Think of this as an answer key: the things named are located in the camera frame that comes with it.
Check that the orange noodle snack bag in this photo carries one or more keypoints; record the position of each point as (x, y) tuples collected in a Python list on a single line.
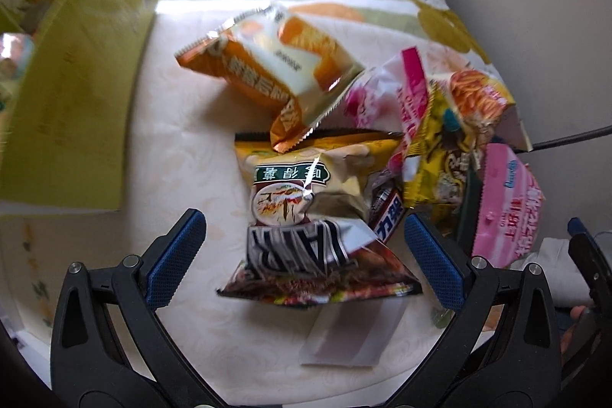
[(478, 97)]

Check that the person's right hand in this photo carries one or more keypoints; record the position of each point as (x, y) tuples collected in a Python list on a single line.
[(571, 329)]

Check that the orange snack packet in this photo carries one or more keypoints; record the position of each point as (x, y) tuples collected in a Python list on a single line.
[(248, 68)]

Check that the yellow-green cardboard box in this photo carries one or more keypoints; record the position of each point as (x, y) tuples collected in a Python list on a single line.
[(81, 102)]

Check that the dark snack bag silver letters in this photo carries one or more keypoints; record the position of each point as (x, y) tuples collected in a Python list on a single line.
[(306, 260)]

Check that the brown chocolate bar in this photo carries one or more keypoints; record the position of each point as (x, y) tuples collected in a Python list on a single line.
[(387, 221)]

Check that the pink snack box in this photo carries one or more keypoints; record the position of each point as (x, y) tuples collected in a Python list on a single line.
[(507, 207)]

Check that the gold chip bag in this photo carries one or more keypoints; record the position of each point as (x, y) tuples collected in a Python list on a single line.
[(306, 178)]

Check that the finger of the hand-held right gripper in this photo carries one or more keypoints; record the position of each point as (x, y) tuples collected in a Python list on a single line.
[(587, 257)]

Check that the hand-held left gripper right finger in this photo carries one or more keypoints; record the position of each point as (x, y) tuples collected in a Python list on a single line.
[(435, 264)]

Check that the yellow snack bag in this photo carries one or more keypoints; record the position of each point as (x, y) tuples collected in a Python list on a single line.
[(440, 169)]

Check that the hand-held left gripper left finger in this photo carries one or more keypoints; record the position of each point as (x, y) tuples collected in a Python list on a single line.
[(177, 262)]

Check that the pink white snack bag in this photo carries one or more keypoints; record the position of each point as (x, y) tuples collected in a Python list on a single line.
[(377, 92)]

